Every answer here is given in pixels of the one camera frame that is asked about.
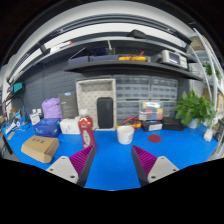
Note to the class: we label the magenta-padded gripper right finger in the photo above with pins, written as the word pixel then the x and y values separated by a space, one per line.
pixel 161 168

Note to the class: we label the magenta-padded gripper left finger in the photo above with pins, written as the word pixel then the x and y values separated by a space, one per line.
pixel 63 168

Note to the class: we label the red drink bottle white cap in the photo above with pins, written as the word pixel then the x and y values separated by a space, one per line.
pixel 86 130

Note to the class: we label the brown cardboard box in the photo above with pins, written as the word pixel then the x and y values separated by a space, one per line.
pixel 39 148

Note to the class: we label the white carton box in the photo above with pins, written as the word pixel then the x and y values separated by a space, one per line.
pixel 69 126

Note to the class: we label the small black box white label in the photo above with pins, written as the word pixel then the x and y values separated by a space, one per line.
pixel 152 126

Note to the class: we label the flat black zip case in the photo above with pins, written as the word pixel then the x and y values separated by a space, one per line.
pixel 172 124

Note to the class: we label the white cup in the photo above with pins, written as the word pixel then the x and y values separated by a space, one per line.
pixel 125 135

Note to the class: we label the yellow multimeter with red leads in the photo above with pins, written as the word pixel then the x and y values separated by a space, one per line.
pixel 135 124

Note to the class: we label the small white carton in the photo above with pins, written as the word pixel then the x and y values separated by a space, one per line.
pixel 35 118

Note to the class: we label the small white block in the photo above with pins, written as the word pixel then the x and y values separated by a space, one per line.
pixel 208 135

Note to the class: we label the clear box of colourful parts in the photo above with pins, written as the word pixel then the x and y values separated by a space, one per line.
pixel 150 110

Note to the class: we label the grey small-parts drawer cabinet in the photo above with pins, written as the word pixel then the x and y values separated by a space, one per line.
pixel 132 87
pixel 169 108
pixel 164 88
pixel 126 110

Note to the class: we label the purple plastic bag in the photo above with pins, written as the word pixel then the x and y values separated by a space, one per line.
pixel 51 108

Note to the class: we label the dark grey upright box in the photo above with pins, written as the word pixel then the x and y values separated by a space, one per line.
pixel 68 105

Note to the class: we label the green potted plant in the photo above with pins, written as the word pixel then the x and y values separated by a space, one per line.
pixel 193 108

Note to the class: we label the white perforated tray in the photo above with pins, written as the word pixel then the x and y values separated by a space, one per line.
pixel 88 96

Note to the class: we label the white shelf rack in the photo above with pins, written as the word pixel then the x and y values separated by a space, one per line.
pixel 211 66

